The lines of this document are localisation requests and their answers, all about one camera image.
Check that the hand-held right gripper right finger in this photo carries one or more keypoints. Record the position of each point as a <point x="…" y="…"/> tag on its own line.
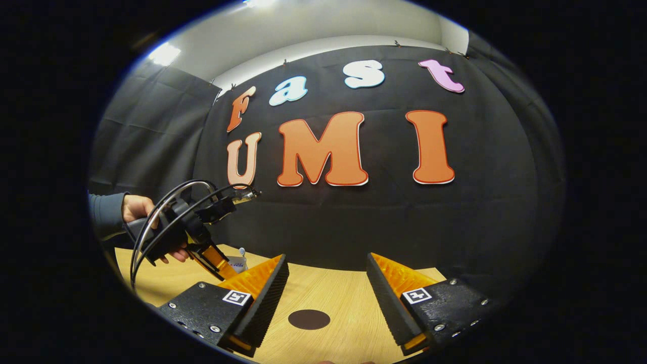
<point x="389" y="308"/>

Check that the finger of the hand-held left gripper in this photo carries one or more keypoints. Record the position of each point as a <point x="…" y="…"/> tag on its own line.
<point x="215" y="260"/>

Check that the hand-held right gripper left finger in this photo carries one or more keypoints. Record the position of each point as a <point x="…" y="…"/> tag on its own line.
<point x="265" y="303"/>

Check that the white toothpaste tube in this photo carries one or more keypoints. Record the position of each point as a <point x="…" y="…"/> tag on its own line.
<point x="237" y="264"/>

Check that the dark brown round coaster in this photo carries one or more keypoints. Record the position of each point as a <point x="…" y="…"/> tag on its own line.
<point x="309" y="319"/>

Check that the light wooden desktop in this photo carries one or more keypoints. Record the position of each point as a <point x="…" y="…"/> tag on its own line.
<point x="343" y="298"/>

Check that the black backdrop cloth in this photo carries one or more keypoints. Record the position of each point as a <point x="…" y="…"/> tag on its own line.
<point x="379" y="222"/>

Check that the ceiling light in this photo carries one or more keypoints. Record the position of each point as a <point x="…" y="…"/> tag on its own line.
<point x="164" y="53"/>

